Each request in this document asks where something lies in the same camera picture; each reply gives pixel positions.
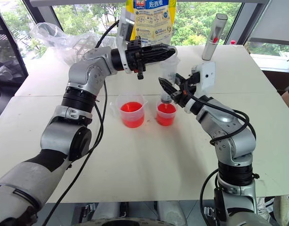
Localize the yellow printed food bag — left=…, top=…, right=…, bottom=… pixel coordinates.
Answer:
left=125, top=0, right=178, bottom=47

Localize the small clear plastic cup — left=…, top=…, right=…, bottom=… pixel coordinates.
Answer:
left=156, top=100, right=178, bottom=127

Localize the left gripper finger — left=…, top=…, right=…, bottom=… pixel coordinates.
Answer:
left=144, top=53, right=175, bottom=66
left=141, top=43, right=177, bottom=56

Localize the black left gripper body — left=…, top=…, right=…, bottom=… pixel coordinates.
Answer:
left=125, top=39, right=148, bottom=81

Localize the white handheld device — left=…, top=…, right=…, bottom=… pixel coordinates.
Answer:
left=202, top=13, right=229, bottom=61

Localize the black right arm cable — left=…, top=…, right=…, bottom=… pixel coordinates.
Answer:
left=182, top=89, right=257, bottom=226

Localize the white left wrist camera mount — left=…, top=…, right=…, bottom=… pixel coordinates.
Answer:
left=115, top=7, right=136, bottom=75

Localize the black metal frame stand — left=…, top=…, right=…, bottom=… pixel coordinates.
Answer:
left=0, top=4, right=29, bottom=83

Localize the large clear measuring cup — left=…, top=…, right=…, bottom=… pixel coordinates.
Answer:
left=110, top=93, right=149, bottom=129

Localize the white mesh sneaker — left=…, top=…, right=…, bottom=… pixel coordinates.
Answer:
left=272, top=195, right=289, bottom=226

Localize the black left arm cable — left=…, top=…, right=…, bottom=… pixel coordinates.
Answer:
left=42, top=20, right=120, bottom=226

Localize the black white striped shoe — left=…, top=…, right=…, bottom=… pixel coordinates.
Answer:
left=256, top=196, right=274, bottom=219

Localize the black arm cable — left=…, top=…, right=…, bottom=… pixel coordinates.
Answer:
left=182, top=89, right=257, bottom=226
left=42, top=20, right=120, bottom=226

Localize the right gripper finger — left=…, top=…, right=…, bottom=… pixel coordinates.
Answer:
left=158, top=77, right=181, bottom=104
left=174, top=73, right=189, bottom=86

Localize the clear plastic syringe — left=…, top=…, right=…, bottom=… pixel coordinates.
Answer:
left=158, top=52, right=180, bottom=111

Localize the silver robot lower body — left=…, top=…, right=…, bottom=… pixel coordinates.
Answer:
left=73, top=201, right=182, bottom=226

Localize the metal wire rack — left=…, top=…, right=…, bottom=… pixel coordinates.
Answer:
left=72, top=37, right=97, bottom=56

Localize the clear crumpled plastic bag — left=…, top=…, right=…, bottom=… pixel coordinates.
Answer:
left=30, top=22, right=118, bottom=66

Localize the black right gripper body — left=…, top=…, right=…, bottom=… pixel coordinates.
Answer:
left=172, top=70, right=201, bottom=108

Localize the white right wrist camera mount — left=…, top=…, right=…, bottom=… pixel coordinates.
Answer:
left=183, top=61, right=216, bottom=114

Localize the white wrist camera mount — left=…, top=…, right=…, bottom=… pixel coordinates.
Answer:
left=115, top=7, right=136, bottom=75
left=183, top=61, right=216, bottom=114

